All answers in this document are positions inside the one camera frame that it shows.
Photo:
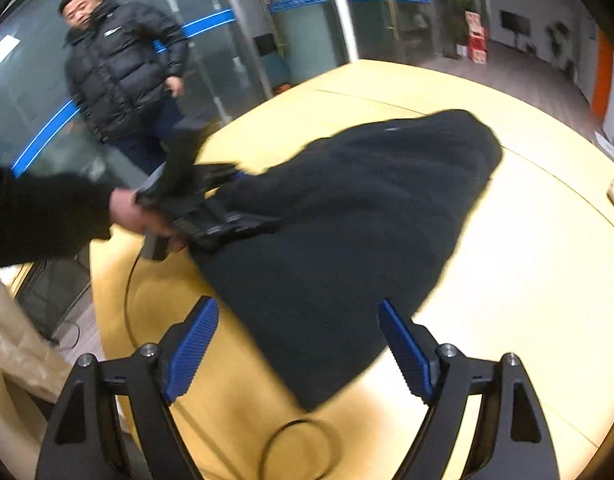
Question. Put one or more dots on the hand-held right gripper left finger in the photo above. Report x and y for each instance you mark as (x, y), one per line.
(192, 352)

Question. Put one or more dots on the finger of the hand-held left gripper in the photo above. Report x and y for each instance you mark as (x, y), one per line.
(222, 172)
(237, 225)

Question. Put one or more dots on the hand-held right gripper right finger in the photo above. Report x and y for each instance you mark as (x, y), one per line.
(407, 350)

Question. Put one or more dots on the black fleece jacket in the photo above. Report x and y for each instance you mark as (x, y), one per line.
(347, 240)

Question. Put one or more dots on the person's left forearm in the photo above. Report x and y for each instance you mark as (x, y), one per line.
(42, 215)

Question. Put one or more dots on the person's left hand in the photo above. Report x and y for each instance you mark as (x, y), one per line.
(129, 212)

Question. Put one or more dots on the small red box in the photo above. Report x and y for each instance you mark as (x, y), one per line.
(282, 88)

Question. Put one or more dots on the black square box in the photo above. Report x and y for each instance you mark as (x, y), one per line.
(265, 45)

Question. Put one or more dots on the beige plastic sheet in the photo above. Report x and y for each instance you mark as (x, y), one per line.
(17, 345)

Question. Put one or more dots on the tall potted plant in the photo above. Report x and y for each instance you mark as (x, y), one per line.
(452, 20)

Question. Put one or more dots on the orange door panel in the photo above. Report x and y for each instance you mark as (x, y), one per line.
(603, 80)

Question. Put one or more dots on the dark potted plant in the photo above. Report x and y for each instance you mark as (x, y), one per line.
(561, 40)

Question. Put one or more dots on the black wall television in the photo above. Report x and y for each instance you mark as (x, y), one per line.
(515, 22)

